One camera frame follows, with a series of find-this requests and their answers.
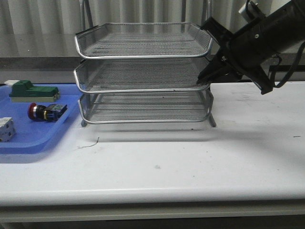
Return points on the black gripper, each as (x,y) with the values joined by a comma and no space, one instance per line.
(240,54)

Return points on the silver mesh tray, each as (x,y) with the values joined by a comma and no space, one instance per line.
(147,107)
(140,75)
(143,40)

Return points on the red emergency stop push button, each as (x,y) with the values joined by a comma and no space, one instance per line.
(50,113)

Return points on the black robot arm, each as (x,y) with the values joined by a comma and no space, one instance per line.
(263,37)

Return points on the silver mesh top tray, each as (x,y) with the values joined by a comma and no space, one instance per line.
(143,40)

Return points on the silver mesh bottom tray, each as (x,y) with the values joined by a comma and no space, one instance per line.
(147,107)

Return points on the grey stone counter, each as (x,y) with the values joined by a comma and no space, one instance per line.
(40,58)

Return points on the green electrical module block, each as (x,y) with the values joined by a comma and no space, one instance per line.
(25,91)

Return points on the blue plastic tray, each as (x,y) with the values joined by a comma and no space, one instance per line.
(31,136)

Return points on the white terminal block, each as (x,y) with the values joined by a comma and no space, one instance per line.
(7,129)

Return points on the silver metal rack frame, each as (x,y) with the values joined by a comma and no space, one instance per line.
(86,23)

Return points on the thin wire scrap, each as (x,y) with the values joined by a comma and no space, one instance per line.
(96,142)

